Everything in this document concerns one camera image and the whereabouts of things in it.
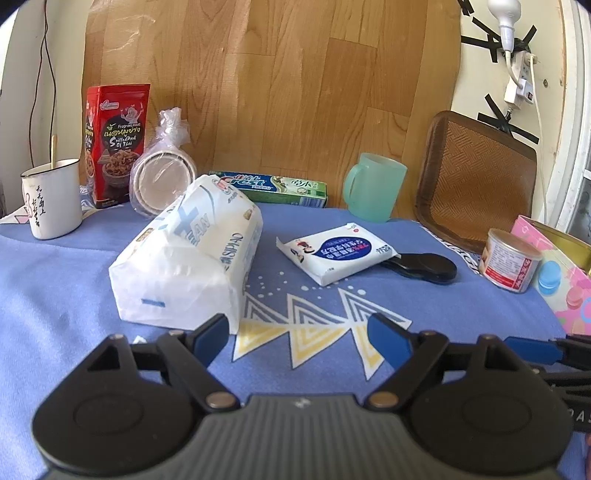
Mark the floral frosted glass window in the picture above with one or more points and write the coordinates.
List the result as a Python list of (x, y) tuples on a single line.
[(577, 92)]

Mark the wood-pattern vinyl sheet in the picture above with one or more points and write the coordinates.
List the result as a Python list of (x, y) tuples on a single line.
[(277, 92)]

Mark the red snack box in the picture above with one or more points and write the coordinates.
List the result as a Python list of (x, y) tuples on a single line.
[(117, 147)]

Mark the bagged paper bowls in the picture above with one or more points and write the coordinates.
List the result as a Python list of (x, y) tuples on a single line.
[(161, 180)]

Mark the white enamel mug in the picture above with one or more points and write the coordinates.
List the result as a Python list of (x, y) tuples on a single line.
[(51, 203)]

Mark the black plastic tool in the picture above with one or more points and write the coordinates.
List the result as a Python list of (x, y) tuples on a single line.
[(425, 267)]

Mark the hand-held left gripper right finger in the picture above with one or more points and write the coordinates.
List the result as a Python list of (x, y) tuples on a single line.
[(388, 341)]

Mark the brown woven seat mat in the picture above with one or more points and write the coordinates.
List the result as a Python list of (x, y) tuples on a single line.
[(475, 184)]

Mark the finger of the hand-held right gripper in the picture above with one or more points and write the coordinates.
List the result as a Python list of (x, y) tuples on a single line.
[(535, 350)]

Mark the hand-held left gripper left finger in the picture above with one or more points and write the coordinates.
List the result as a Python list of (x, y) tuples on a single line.
[(212, 337)]

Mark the white light bulb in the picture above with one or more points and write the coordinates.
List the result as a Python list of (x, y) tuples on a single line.
[(505, 14)]

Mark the green plastic cup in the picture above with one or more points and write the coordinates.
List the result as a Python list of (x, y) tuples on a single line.
[(376, 189)]

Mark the toothpaste box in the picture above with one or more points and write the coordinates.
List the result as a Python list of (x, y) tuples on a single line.
[(277, 187)]

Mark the small wet wipes pack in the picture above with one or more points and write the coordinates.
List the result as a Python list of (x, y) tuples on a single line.
[(337, 251)]

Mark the blue printed tablecloth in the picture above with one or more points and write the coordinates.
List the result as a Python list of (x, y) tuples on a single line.
[(69, 300)]

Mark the round tin can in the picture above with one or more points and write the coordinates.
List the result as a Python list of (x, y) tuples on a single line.
[(508, 263)]

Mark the large white tissue pack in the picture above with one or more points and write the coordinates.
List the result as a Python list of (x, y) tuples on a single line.
[(184, 267)]

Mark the pink tin box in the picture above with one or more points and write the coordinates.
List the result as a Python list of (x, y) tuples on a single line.
[(568, 286)]

